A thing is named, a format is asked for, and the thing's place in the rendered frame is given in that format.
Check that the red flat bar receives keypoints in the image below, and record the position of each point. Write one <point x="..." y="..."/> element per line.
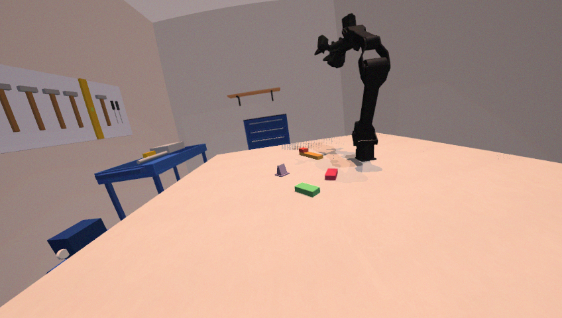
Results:
<point x="331" y="174"/>

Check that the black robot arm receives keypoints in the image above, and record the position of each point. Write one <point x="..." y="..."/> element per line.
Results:
<point x="373" y="74"/>

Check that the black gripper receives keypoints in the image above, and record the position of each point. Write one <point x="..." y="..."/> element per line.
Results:
<point x="323" y="45"/>

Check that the green rectangular block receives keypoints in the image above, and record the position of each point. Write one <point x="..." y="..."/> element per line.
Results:
<point x="307" y="189"/>

